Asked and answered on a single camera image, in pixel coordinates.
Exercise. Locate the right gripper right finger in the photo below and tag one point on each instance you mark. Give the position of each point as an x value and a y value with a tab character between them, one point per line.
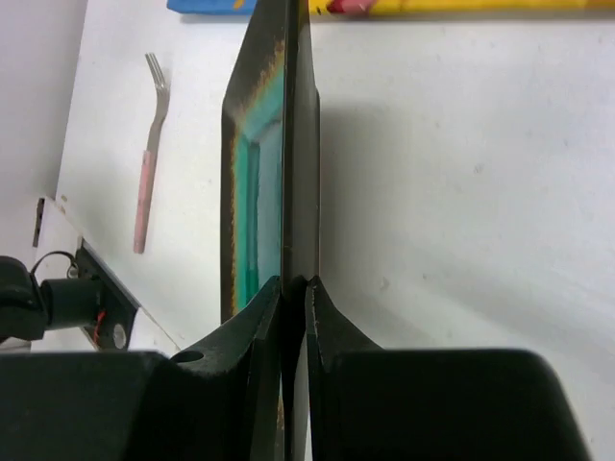
370	403

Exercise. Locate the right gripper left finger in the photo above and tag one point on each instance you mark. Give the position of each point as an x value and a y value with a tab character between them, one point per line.
217	399

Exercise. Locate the green square plate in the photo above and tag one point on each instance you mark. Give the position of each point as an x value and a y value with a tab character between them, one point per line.
270	201

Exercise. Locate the pink handled fork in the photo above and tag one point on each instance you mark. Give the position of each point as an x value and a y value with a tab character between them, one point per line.
150	154

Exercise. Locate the blue Pikachu cloth placemat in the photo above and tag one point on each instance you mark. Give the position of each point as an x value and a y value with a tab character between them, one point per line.
387	7

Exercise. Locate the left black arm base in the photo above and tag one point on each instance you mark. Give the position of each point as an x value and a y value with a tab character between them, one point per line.
117	307

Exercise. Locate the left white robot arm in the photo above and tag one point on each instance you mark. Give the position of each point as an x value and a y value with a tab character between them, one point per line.
30	308

